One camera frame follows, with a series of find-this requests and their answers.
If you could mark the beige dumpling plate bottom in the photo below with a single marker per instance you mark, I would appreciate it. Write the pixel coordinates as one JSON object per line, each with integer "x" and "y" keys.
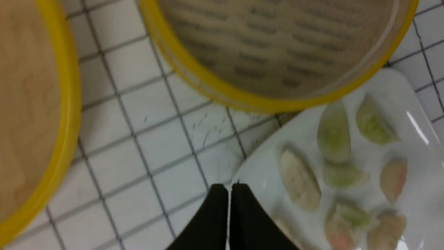
{"x": 385, "y": 236}

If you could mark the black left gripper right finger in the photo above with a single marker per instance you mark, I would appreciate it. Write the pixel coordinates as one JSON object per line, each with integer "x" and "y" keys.
{"x": 250, "y": 226}

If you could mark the beige dumpling plate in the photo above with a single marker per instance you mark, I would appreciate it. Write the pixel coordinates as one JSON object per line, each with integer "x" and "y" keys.
{"x": 385, "y": 236}
{"x": 299, "y": 180}

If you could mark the yellow-rimmed bamboo steamer basket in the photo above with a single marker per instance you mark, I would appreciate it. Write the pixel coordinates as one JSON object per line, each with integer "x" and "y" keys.
{"x": 274, "y": 56}

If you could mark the yellow-rimmed bamboo steamer lid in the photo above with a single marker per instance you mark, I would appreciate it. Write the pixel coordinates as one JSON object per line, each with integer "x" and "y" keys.
{"x": 40, "y": 108}

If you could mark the pink dumpling plate right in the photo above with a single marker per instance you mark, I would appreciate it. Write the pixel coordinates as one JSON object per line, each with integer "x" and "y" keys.
{"x": 393, "y": 178}

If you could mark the white rectangular plate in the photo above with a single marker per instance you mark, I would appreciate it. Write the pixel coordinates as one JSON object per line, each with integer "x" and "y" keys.
{"x": 422, "y": 197}

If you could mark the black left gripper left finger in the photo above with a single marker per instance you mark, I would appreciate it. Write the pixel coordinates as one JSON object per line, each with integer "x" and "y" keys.
{"x": 207, "y": 230}

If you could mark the green dumpling plate top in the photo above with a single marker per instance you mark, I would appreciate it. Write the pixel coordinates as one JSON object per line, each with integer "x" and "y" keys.
{"x": 333, "y": 136}

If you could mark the green dumpling plate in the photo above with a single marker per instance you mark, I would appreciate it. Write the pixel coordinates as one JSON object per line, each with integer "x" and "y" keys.
{"x": 372, "y": 125}
{"x": 333, "y": 136}

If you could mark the pale green dumpling centre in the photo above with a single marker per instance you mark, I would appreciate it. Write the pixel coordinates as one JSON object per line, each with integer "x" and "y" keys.
{"x": 344, "y": 176}

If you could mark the beige dumpling plate upper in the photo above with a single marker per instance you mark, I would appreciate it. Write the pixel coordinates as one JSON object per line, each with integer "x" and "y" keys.
{"x": 299, "y": 180}

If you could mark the green dumpling plate right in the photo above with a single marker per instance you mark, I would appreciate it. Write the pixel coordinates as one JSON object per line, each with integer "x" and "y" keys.
{"x": 372, "y": 125}

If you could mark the pink green dumpling centre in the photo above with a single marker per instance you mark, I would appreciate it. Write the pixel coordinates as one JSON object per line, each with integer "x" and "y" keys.
{"x": 345, "y": 225}

